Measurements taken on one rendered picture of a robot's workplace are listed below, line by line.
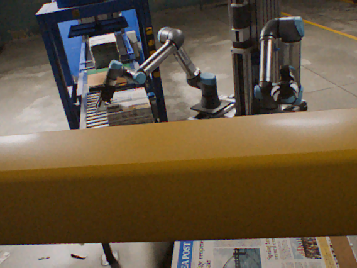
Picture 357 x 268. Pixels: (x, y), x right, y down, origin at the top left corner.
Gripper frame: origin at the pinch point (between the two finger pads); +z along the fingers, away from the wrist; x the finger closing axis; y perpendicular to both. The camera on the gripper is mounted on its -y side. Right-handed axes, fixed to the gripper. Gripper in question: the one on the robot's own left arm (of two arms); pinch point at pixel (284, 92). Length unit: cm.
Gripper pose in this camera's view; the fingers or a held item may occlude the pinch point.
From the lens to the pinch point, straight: 186.4
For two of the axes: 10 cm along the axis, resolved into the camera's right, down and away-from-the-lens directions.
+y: 2.6, 8.7, 4.2
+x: -9.2, 0.9, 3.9
